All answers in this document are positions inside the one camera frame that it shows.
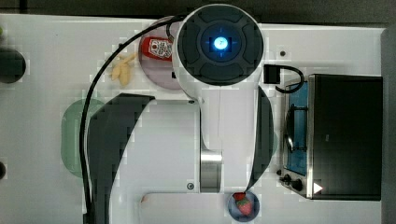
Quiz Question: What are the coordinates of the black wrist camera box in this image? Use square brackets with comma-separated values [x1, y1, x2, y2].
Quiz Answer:
[263, 64, 280, 84]

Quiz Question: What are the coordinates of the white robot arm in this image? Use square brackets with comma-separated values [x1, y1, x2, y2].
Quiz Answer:
[85, 4, 274, 224]

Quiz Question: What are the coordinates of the green round plate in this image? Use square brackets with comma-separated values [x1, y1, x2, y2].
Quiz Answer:
[272, 133, 278, 155]

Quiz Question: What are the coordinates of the peeled banana toy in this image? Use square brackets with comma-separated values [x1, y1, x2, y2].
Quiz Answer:
[111, 52, 138, 86]

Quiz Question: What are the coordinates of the purple round plate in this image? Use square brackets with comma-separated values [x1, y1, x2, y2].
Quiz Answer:
[138, 22, 181, 91]

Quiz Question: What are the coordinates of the blue bowl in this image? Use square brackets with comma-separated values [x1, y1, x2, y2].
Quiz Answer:
[227, 191, 260, 222]

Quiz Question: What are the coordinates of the red strawberry toy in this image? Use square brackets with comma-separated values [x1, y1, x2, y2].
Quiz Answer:
[233, 192, 252, 216]

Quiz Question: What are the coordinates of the black toaster oven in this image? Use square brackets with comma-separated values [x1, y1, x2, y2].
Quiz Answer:
[277, 74, 383, 201]

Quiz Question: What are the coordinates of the black round object at edge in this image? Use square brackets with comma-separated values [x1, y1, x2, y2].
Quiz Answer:
[0, 48, 26, 84]

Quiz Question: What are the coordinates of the red ketchup bottle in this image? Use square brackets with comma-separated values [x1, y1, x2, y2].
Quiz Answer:
[141, 36, 172, 62]

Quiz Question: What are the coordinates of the green plastic strainer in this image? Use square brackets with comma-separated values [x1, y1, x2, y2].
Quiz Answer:
[61, 98, 106, 179]

